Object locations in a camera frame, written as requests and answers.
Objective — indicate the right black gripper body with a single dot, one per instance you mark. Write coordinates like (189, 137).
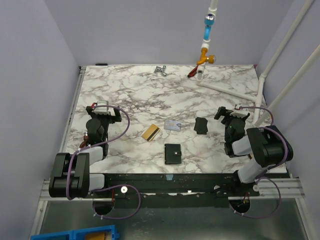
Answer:
(222, 113)

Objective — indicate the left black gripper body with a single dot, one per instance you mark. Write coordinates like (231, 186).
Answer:
(105, 120)

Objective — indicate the gold credit card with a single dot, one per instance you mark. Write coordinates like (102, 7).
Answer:
(151, 132)

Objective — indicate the silver grey credit card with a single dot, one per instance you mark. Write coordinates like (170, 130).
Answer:
(172, 125)

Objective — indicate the black leather card holder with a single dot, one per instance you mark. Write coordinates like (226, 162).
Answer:
(172, 154)

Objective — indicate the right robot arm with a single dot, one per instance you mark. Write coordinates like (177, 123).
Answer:
(266, 145)

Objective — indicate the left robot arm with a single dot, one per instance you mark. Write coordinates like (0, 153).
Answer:
(70, 176)

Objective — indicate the small black card stack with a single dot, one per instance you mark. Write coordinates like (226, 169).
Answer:
(200, 126)

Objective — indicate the orange pipe valve fitting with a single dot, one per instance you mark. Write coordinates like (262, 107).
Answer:
(204, 58)

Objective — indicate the silver metal clamp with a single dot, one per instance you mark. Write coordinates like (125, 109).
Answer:
(161, 70)

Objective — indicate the blue plastic bin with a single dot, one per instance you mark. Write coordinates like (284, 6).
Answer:
(79, 234)

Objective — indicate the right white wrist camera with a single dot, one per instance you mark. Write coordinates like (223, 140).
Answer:
(239, 112)

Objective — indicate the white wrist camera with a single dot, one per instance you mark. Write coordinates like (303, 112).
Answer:
(101, 107)
(239, 112)

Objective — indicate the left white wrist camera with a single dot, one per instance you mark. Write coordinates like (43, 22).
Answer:
(101, 107)

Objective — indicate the red handled tool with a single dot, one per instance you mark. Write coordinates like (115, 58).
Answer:
(193, 72)

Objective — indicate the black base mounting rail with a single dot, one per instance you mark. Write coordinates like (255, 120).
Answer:
(177, 190)

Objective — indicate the white PVC pipe frame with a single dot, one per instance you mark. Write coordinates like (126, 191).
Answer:
(257, 100)

